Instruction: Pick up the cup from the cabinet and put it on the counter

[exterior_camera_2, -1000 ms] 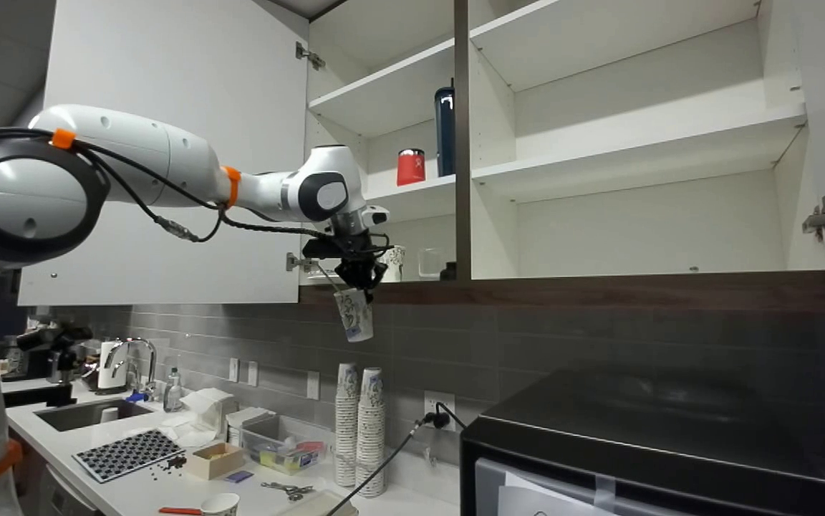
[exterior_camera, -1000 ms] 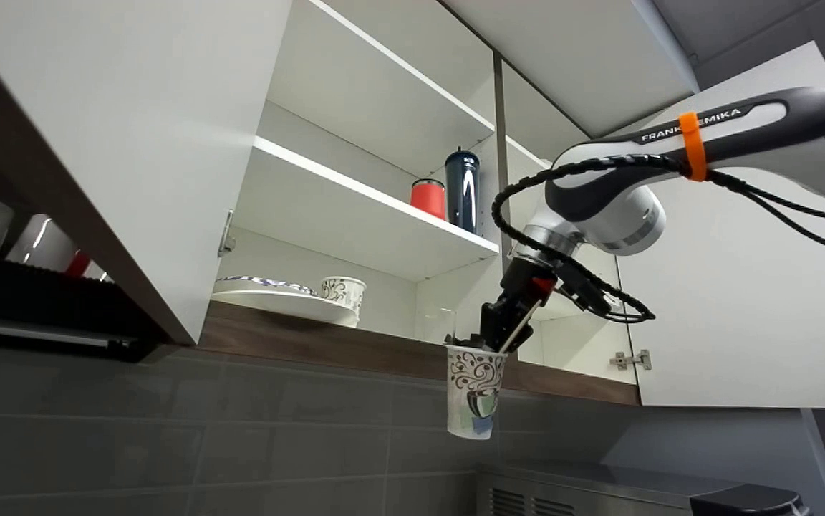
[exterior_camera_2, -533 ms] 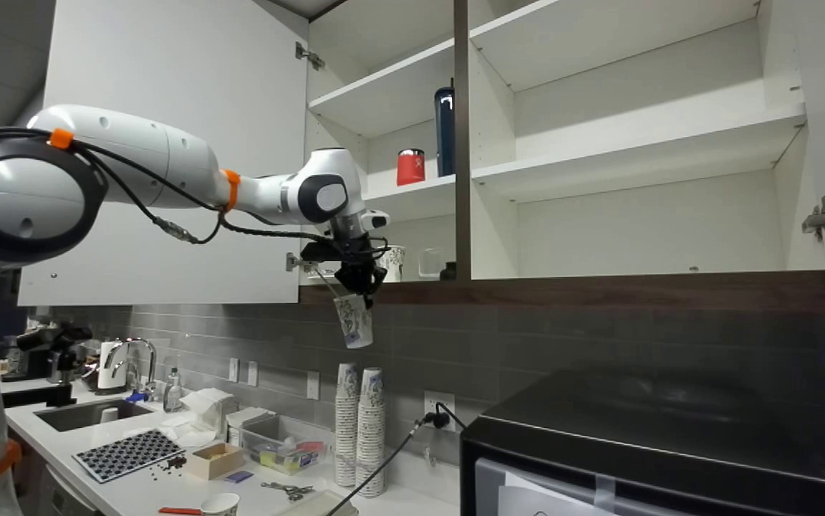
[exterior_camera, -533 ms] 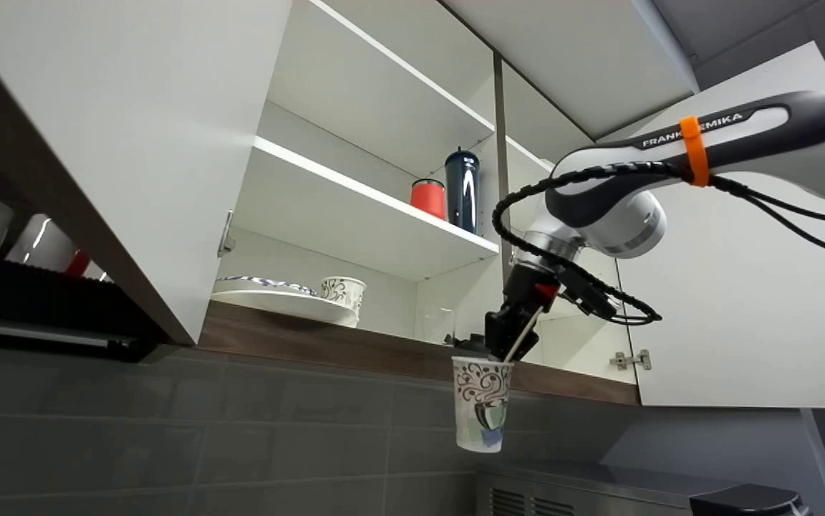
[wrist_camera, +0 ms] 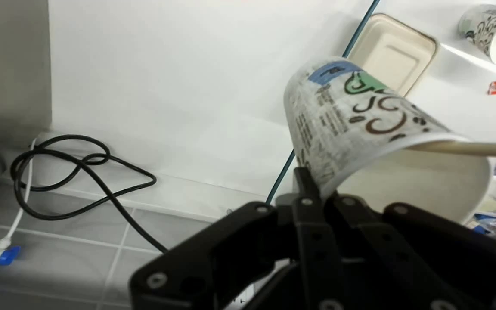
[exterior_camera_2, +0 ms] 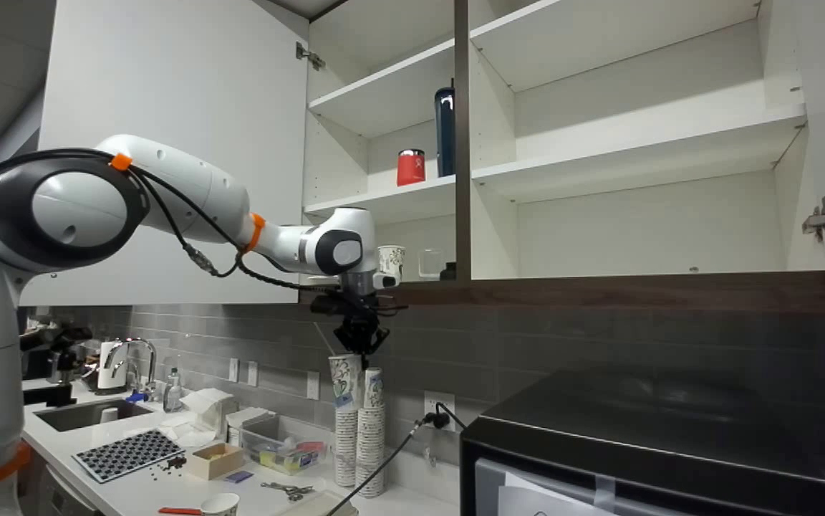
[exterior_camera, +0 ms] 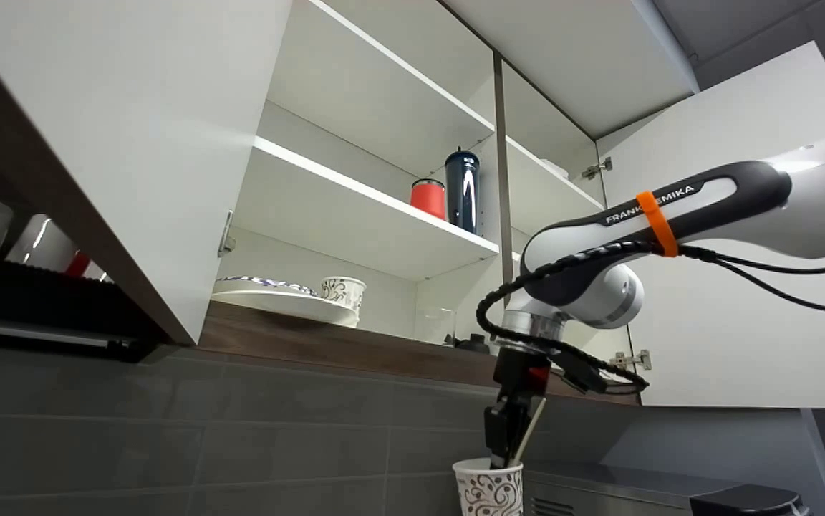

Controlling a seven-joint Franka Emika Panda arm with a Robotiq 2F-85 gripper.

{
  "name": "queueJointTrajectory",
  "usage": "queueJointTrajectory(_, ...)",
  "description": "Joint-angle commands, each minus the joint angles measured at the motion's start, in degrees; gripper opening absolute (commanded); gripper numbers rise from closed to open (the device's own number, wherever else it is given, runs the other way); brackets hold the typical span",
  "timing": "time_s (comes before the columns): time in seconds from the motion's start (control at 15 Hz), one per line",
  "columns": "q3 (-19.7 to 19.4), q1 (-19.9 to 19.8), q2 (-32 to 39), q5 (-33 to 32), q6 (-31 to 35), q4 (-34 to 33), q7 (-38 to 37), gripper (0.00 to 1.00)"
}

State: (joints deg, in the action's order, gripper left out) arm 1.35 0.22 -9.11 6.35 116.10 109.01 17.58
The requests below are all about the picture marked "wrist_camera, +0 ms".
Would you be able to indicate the beige takeout container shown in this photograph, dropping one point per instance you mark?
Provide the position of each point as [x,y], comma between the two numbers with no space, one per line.
[395,53]

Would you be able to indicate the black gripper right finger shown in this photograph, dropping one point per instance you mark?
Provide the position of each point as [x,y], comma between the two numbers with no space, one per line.
[431,265]

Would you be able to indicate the paper cup with colourful print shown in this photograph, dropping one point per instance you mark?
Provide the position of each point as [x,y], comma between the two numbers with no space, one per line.
[352,122]

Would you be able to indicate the paper cup with grey pattern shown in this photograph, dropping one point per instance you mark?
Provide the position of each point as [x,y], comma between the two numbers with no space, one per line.
[491,32]

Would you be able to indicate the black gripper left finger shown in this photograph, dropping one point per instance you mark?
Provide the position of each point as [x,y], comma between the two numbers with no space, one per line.
[231,260]

